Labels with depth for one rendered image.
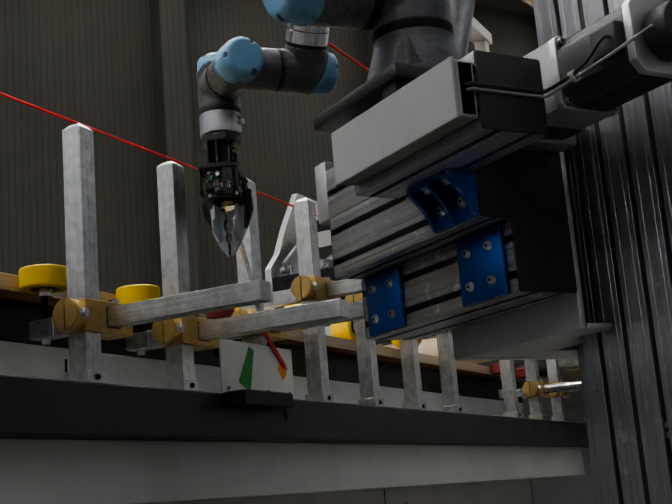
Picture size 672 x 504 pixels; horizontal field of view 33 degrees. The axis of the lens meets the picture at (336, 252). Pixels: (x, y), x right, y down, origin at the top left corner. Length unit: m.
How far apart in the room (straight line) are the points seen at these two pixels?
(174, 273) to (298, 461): 0.52
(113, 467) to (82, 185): 0.44
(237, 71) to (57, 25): 10.58
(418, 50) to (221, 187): 0.56
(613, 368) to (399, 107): 0.43
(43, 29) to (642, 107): 11.19
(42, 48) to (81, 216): 10.56
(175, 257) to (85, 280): 0.26
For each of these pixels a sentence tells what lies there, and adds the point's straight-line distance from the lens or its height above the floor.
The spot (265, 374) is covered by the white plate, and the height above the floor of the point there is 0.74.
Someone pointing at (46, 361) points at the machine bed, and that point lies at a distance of 2.01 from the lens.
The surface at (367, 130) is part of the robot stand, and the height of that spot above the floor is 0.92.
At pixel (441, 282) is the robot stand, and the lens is 1.49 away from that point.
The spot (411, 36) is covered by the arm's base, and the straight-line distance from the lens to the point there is 1.58.
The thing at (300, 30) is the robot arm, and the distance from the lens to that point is 1.99.
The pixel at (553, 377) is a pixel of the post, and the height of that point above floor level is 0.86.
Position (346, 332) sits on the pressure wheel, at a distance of 2.94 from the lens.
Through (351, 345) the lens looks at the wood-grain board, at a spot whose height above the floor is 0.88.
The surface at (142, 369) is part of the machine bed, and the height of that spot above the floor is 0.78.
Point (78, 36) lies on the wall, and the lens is 12.51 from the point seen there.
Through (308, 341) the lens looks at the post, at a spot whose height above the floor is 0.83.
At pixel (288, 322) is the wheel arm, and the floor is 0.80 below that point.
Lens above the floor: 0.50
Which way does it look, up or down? 12 degrees up
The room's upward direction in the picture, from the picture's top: 5 degrees counter-clockwise
